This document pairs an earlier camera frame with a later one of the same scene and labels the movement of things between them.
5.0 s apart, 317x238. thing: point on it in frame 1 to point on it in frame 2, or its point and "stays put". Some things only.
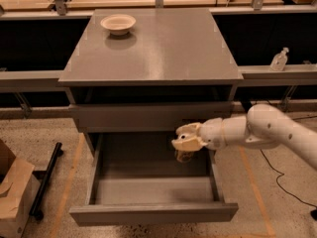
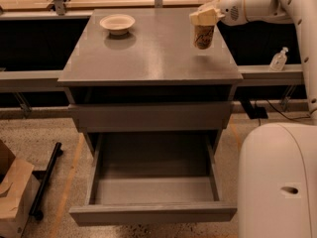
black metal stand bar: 35,211 stays put
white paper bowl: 118,24 stays put
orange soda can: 183,156 to 203,35
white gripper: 213,133 to 231,11
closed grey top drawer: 145,117 stays put
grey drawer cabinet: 172,67 stays put
